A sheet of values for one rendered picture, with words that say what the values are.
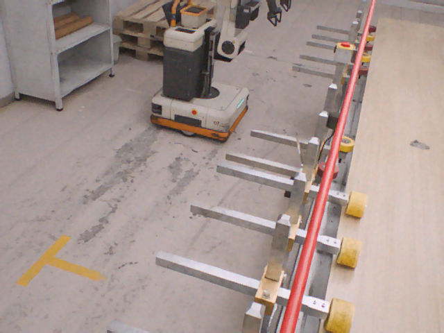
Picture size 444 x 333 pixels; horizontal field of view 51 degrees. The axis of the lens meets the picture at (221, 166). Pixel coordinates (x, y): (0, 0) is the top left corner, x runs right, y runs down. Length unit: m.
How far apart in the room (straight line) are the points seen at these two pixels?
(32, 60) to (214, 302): 2.54
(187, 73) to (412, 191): 2.15
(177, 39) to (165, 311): 1.97
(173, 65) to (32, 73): 1.22
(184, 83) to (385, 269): 2.48
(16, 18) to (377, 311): 3.43
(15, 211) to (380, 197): 2.13
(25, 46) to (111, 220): 1.79
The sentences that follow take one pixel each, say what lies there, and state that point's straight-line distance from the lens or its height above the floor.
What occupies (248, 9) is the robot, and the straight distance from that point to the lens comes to 3.41.
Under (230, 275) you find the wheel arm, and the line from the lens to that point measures 1.23.
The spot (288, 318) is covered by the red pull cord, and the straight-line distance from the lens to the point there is 0.27.
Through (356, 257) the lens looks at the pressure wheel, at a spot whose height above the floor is 0.96.
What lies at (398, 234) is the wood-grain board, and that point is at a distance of 1.62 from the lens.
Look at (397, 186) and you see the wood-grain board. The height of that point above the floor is 0.90.
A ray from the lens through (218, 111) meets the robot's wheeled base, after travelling 3.57.
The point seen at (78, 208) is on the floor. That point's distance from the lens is 3.00.
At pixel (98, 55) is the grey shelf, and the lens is 4.83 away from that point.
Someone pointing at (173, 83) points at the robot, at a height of 0.42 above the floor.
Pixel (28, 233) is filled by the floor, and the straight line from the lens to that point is 2.88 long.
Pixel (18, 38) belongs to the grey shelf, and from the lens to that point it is 4.11.
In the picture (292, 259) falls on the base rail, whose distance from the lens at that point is 1.70.
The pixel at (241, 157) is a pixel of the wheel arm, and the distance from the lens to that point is 1.89.
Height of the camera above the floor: 1.85
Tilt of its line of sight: 33 degrees down
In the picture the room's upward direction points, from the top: 6 degrees clockwise
